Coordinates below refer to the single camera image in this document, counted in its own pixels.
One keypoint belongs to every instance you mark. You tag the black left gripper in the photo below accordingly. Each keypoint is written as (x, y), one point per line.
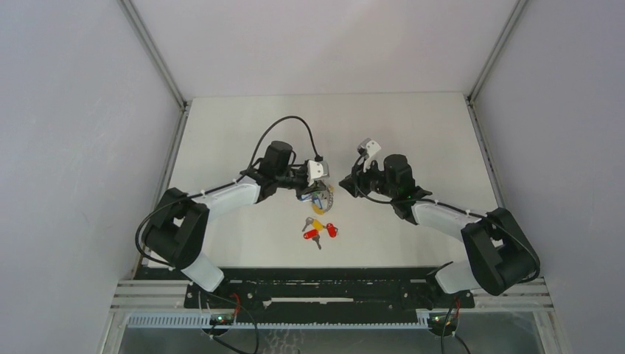
(305, 182)

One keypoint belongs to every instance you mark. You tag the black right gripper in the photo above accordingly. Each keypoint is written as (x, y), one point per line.
(348, 184)

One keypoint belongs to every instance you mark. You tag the large keyring with yellow handle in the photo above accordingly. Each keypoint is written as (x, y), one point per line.
(322, 201)

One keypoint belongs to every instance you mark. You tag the red key tag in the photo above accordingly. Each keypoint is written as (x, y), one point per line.
(331, 230)
(314, 236)

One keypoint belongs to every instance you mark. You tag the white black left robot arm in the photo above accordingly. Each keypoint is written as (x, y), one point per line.
(173, 234)

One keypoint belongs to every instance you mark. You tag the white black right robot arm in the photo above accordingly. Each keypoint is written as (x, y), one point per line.
(499, 254)

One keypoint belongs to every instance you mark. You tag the blue key tag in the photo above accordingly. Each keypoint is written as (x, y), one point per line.
(308, 197)

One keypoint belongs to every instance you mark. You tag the yellow tag loose key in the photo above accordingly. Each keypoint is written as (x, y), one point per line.
(313, 223)

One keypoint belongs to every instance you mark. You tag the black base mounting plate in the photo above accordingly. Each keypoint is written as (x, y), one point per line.
(325, 294)

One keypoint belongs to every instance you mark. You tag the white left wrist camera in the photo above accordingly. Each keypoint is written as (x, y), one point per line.
(316, 171)

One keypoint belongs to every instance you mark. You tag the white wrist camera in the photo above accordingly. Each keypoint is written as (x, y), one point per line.
(316, 171)
(368, 150)

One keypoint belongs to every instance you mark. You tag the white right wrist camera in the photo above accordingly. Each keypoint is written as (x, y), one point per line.
(368, 150)

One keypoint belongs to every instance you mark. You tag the white cable duct strip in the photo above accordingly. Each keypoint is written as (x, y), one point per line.
(417, 320)

